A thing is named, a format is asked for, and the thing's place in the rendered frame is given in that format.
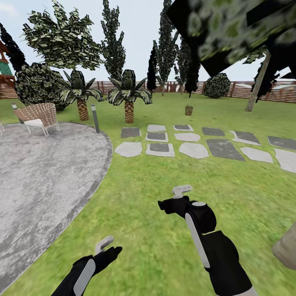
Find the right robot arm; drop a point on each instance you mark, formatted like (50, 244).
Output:
(217, 252)

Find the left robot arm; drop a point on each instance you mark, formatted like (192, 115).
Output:
(86, 267)

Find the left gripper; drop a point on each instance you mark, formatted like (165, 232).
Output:
(109, 256)

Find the garden chair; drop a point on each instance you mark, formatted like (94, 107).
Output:
(40, 115)

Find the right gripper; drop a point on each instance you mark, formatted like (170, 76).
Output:
(172, 205)

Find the wicker basket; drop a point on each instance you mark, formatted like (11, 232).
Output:
(190, 109)

